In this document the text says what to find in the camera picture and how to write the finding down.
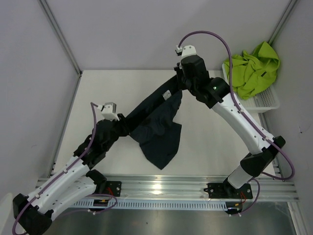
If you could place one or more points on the right aluminium frame post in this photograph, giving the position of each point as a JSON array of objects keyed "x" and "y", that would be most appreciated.
[{"x": 291, "y": 6}]

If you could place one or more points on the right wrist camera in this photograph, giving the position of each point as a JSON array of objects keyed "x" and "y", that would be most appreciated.
[{"x": 185, "y": 51}]

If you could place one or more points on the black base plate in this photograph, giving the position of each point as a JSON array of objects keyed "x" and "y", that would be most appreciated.
[
  {"x": 226, "y": 191},
  {"x": 112, "y": 187}
]

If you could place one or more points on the dark navy shorts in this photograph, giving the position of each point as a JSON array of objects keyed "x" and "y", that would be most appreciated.
[{"x": 151, "y": 124}]

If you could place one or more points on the left aluminium frame post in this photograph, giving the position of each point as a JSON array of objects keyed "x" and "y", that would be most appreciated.
[{"x": 59, "y": 34}]

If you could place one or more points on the aluminium mounting rail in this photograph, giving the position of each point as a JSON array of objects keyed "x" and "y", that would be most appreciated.
[{"x": 157, "y": 187}]

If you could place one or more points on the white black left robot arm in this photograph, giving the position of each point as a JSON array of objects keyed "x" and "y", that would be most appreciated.
[{"x": 36, "y": 211}]

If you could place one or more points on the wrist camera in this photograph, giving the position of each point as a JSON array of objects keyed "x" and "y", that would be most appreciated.
[
  {"x": 185, "y": 51},
  {"x": 108, "y": 111}
]

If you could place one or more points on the lime green shorts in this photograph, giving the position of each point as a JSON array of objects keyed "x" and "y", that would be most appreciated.
[{"x": 253, "y": 73}]

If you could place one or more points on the white slotted cable duct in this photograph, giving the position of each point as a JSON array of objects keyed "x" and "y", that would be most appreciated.
[{"x": 202, "y": 205}]

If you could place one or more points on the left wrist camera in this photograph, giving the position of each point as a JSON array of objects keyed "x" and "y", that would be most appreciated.
[{"x": 108, "y": 111}]

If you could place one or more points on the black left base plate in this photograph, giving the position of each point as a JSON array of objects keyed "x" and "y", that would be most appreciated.
[{"x": 112, "y": 187}]

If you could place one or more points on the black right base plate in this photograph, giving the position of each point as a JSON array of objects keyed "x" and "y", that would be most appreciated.
[{"x": 226, "y": 191}]

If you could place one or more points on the aluminium frame post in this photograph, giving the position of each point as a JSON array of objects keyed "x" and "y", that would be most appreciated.
[
  {"x": 291, "y": 6},
  {"x": 59, "y": 34}
]

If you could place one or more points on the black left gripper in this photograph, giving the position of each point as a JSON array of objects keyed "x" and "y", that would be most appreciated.
[{"x": 116, "y": 122}]

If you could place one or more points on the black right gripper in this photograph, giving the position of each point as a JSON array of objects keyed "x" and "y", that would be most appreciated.
[{"x": 179, "y": 70}]

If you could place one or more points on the white plastic basket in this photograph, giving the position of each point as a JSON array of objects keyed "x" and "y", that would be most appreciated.
[{"x": 262, "y": 102}]

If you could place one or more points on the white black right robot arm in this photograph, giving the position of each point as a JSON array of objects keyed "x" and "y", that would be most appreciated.
[{"x": 215, "y": 93}]

